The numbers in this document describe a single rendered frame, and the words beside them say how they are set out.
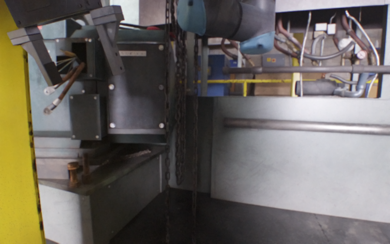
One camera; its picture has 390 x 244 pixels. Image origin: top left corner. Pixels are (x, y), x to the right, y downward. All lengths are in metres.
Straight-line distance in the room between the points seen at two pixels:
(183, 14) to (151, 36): 0.39
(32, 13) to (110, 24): 0.12
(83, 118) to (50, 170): 0.24
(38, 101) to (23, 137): 0.42
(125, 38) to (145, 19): 0.62
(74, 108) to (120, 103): 0.15
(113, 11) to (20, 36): 0.18
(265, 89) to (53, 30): 3.41
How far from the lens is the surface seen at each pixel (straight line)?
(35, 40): 0.44
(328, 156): 1.14
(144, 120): 0.71
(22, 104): 0.47
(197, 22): 0.38
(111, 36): 0.35
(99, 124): 0.70
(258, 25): 0.45
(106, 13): 0.34
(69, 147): 0.82
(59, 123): 0.85
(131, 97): 0.72
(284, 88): 3.83
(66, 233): 0.96
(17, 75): 0.47
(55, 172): 0.85
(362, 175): 1.23
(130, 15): 1.51
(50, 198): 0.95
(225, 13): 0.40
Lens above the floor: 0.58
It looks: 7 degrees down
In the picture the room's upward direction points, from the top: 1 degrees clockwise
